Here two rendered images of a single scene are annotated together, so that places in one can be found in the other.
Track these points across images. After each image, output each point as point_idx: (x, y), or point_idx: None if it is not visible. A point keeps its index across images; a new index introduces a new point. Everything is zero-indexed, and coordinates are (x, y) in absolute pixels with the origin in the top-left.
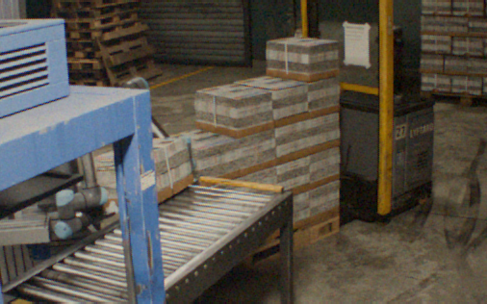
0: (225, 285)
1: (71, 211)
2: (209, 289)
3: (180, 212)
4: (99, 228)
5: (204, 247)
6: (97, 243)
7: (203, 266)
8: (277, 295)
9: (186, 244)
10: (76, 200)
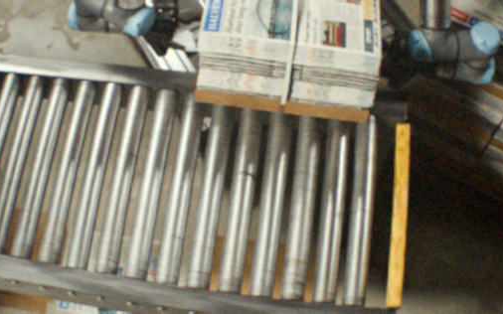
0: (473, 217)
1: (81, 8)
2: (452, 198)
3: (215, 157)
4: (155, 46)
5: (68, 259)
6: (52, 85)
7: (10, 280)
8: (469, 310)
9: (74, 225)
10: (89, 2)
